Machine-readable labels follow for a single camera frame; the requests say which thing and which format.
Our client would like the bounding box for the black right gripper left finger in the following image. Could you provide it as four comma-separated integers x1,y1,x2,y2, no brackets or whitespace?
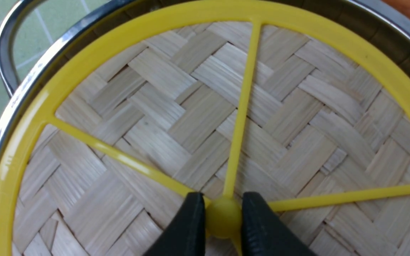
144,192,205,256

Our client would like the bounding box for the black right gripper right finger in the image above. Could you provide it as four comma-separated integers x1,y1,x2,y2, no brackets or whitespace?
241,192,315,256

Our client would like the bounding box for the woven bamboo steamer lid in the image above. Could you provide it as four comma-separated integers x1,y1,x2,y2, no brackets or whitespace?
0,0,410,256

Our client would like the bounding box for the stainless steel pot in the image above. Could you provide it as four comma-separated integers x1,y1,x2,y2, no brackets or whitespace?
0,0,410,256

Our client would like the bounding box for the green checkered tablecloth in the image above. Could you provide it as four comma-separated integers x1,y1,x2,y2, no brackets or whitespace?
0,0,106,117

